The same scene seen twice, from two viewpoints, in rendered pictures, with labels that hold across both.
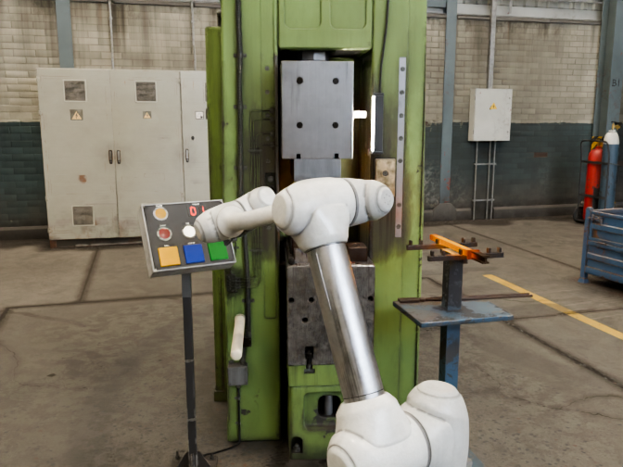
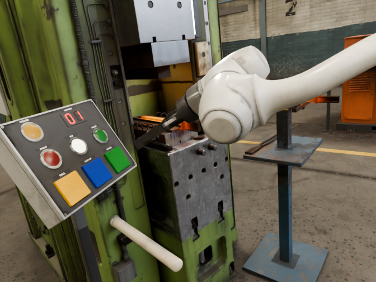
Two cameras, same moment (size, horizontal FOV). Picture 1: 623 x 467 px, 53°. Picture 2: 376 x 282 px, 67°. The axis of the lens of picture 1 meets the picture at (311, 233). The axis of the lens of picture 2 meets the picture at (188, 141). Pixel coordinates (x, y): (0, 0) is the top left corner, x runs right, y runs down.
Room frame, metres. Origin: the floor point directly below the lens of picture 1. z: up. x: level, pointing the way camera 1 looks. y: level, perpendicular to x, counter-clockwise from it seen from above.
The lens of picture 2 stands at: (1.60, 0.71, 1.31)
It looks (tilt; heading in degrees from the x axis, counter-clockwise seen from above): 17 degrees down; 324
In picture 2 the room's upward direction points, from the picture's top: 7 degrees counter-clockwise
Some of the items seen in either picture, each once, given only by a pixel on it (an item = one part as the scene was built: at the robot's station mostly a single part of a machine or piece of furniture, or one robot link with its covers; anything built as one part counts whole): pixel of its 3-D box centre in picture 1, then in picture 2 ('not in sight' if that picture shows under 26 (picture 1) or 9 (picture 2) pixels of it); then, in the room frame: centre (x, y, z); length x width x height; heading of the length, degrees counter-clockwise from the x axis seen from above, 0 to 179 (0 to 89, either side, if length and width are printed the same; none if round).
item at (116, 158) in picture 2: (217, 251); (116, 160); (2.44, 0.38, 1.01); 0.07 x 0.05 x 0.07; 119
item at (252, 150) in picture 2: (465, 297); (275, 137); (2.58, -0.67, 0.77); 0.60 x 0.04 x 0.01; 98
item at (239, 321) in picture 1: (238, 336); (142, 240); (2.51, 0.31, 0.62); 0.44 x 0.05 x 0.05; 4
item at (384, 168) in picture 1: (385, 177); (202, 59); (2.78, -0.33, 1.27); 0.09 x 0.02 x 0.17; 94
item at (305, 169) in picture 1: (313, 166); (143, 56); (2.84, -0.01, 1.32); 0.42 x 0.20 x 0.10; 4
